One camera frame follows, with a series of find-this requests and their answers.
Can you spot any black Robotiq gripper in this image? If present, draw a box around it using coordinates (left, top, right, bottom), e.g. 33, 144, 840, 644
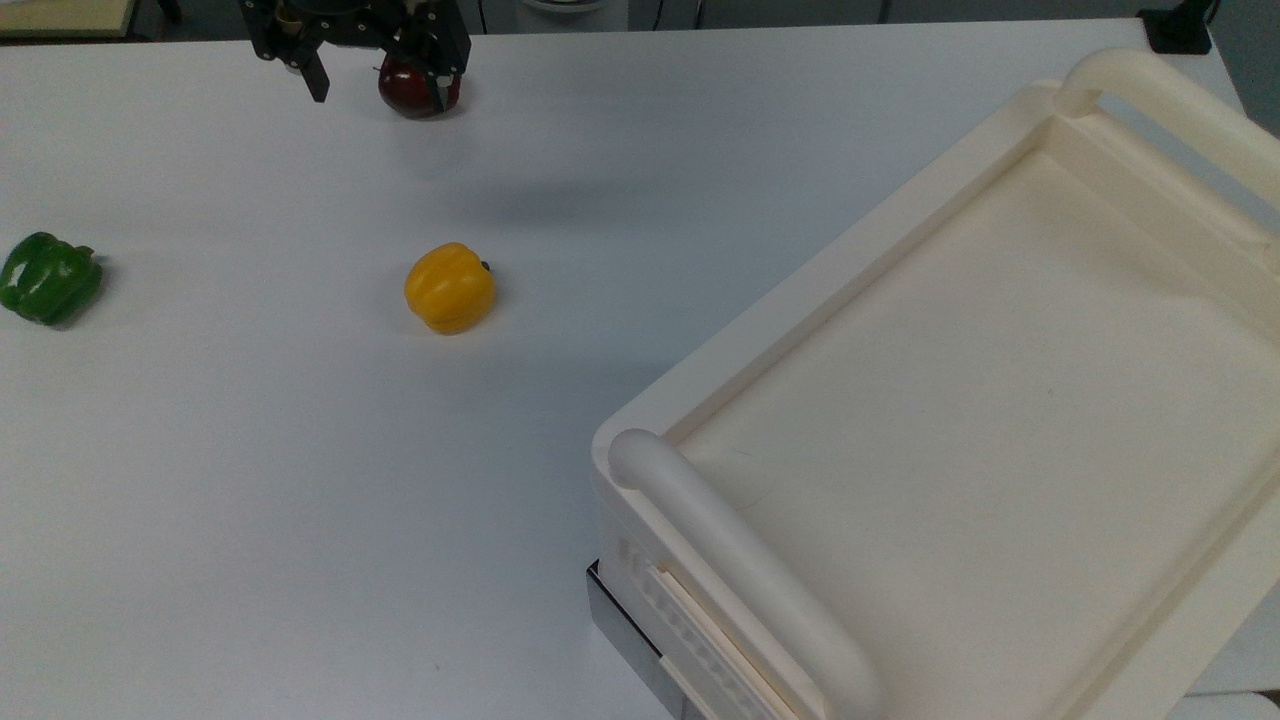
240, 0, 472, 113

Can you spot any silver metal cabinet base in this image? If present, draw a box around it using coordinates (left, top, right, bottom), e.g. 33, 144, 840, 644
586, 560, 706, 720

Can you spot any dark red apple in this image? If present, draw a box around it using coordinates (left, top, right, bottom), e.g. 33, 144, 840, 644
376, 56, 463, 120

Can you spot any yellow bell pepper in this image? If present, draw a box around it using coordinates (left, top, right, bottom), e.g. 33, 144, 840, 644
404, 242, 497, 336

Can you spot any wooden board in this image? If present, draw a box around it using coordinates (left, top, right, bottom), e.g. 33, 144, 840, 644
0, 0, 138, 39

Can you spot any green bell pepper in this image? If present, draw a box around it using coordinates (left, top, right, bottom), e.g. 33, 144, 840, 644
0, 232, 104, 326

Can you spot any large cream plastic tray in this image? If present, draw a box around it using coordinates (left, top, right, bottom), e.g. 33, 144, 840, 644
590, 48, 1280, 720

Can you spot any black table clamp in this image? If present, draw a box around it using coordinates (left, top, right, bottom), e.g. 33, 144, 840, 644
1138, 0, 1219, 56

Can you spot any cream rounded cabinet handle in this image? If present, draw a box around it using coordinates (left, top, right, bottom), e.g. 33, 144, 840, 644
608, 428, 887, 720
1055, 48, 1280, 211

